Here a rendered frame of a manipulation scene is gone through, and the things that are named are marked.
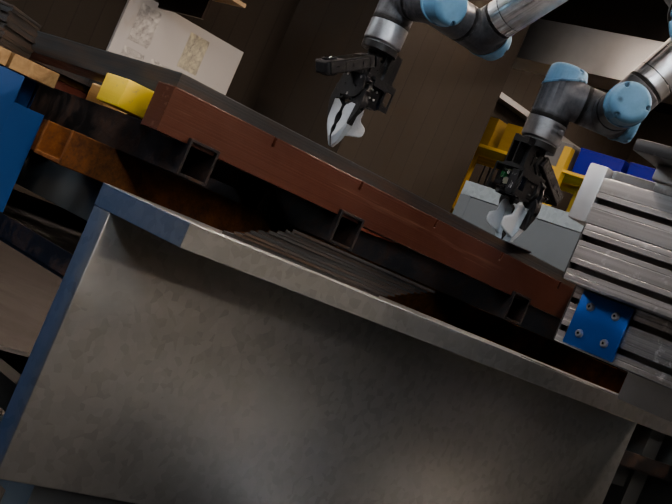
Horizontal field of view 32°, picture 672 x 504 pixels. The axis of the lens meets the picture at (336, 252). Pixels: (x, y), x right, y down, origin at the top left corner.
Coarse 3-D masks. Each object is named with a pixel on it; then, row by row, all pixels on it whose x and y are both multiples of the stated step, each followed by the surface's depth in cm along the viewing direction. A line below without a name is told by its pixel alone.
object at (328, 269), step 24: (240, 240) 143; (264, 240) 144; (288, 240) 147; (312, 240) 150; (312, 264) 151; (336, 264) 154; (360, 264) 157; (360, 288) 158; (384, 288) 161; (408, 288) 164
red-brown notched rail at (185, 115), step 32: (160, 96) 147; (192, 96) 148; (160, 128) 146; (192, 128) 149; (224, 128) 152; (256, 128) 155; (224, 160) 154; (256, 160) 157; (288, 160) 160; (320, 160) 164; (288, 192) 165; (320, 192) 166; (352, 192) 170; (384, 192) 174; (384, 224) 175; (416, 224) 180; (448, 256) 186; (480, 256) 191; (512, 288) 199; (544, 288) 205
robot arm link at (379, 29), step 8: (376, 24) 217; (384, 24) 216; (392, 24) 216; (368, 32) 218; (376, 32) 217; (384, 32) 216; (392, 32) 216; (400, 32) 217; (376, 40) 217; (384, 40) 216; (392, 40) 217; (400, 40) 218; (392, 48) 218; (400, 48) 219
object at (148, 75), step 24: (48, 48) 178; (72, 48) 173; (96, 48) 168; (72, 72) 191; (96, 72) 166; (120, 72) 161; (144, 72) 157; (168, 72) 153; (216, 96) 155; (264, 120) 161; (312, 144) 168; (360, 168) 175; (408, 192) 183; (432, 216) 188; (456, 216) 192; (480, 240) 197; (528, 264) 207
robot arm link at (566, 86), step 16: (560, 64) 216; (544, 80) 217; (560, 80) 215; (576, 80) 215; (544, 96) 216; (560, 96) 215; (576, 96) 215; (544, 112) 215; (560, 112) 215; (576, 112) 215
